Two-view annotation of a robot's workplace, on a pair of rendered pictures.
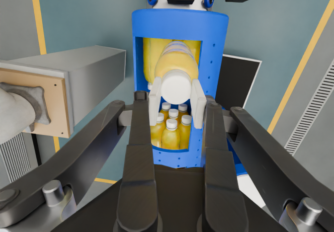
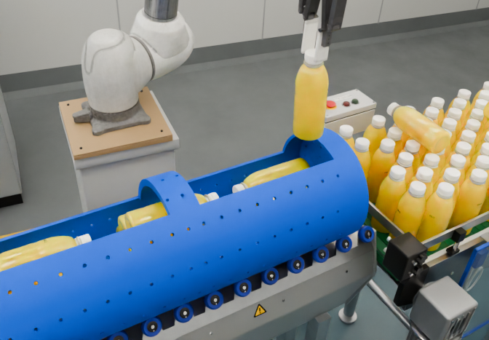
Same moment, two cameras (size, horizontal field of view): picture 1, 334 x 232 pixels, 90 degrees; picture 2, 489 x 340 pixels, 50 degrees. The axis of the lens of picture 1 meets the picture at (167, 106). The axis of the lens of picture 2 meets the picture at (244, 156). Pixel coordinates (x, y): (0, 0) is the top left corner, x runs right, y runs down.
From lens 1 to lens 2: 1.07 m
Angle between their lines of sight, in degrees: 67
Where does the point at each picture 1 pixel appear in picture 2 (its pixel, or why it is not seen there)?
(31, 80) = (154, 113)
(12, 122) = (121, 80)
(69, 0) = not seen: hidden behind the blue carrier
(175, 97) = (310, 53)
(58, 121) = (102, 141)
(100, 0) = not seen: hidden behind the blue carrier
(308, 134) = not seen: outside the picture
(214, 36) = (345, 172)
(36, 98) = (135, 116)
